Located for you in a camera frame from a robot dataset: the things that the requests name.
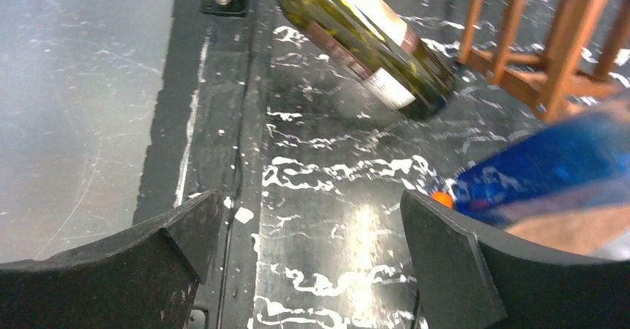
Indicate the blue glass bottle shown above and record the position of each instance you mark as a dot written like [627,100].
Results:
[578,163]

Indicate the black base beam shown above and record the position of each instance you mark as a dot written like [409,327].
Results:
[206,134]

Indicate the wooden board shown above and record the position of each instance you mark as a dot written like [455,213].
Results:
[601,231]

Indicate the dark bottle black cap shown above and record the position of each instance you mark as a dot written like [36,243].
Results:
[368,39]

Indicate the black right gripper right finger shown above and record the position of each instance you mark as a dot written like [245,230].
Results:
[472,275]

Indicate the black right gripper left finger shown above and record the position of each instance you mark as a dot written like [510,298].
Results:
[146,276]

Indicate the brown wooden wine rack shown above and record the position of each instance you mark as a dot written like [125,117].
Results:
[541,68]

